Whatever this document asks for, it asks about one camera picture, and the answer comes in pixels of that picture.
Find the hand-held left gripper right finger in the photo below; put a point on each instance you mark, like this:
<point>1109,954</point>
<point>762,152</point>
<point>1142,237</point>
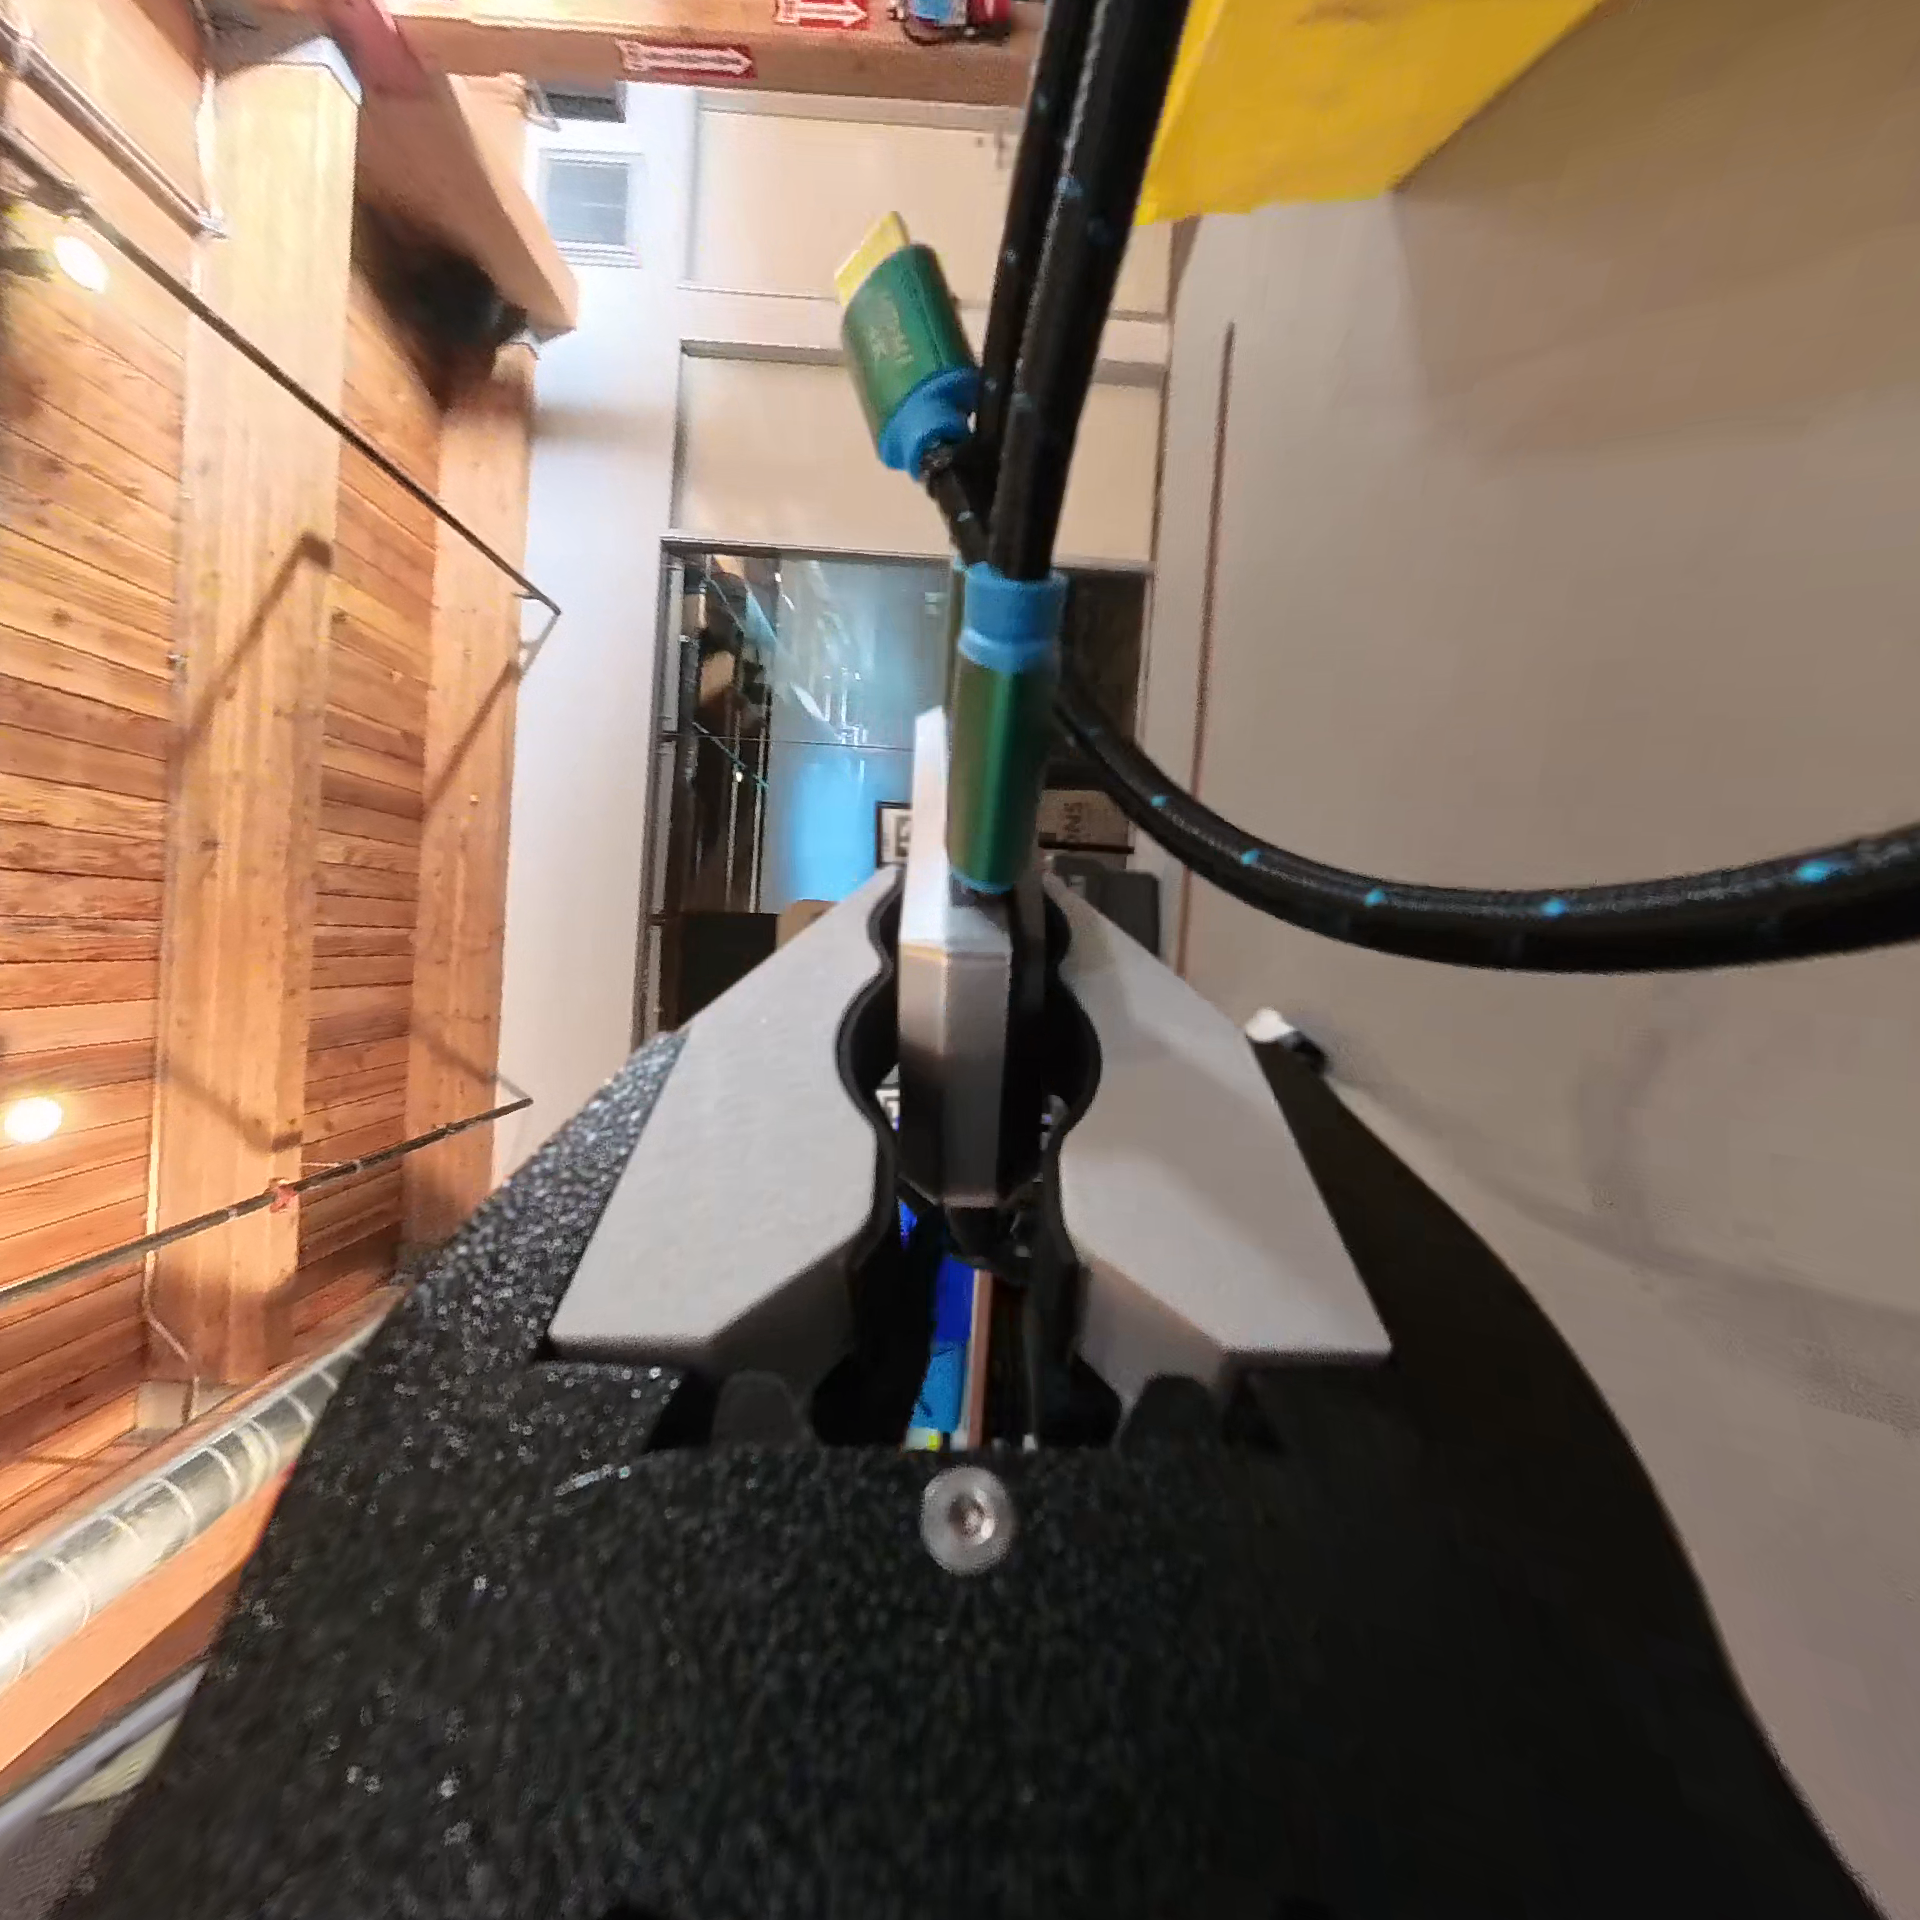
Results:
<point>1201,1200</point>

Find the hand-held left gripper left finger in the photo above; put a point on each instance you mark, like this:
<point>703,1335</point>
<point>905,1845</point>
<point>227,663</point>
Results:
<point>720,1172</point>

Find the silver multiport adapter hub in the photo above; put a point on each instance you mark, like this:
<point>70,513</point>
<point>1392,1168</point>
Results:
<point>960,1049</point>

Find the large yellow plastic bin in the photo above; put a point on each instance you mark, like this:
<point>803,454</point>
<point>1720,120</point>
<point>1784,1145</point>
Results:
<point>1320,106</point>

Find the thin black ceiling rod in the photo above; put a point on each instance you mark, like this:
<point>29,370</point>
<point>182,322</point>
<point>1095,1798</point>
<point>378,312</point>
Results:
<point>299,393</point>
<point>376,1157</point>

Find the framed printed tag sign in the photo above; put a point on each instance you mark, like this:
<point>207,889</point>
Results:
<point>893,833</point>

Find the round ceiling light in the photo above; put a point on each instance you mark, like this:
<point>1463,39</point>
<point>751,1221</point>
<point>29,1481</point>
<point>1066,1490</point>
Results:
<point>79,263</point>
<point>31,1118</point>

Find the white door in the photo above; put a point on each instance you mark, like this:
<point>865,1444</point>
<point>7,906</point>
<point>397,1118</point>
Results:
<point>839,196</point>
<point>901,436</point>

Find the red arrow sign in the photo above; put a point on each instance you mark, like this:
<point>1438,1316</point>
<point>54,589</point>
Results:
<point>681,61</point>
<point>821,13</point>

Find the silver ribbed duct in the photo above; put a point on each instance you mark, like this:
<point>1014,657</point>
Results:
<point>119,1530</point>

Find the white wall vent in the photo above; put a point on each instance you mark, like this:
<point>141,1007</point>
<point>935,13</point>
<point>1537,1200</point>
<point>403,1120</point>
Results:
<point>585,201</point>

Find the wooden post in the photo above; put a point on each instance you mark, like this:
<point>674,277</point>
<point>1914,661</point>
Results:
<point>523,37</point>

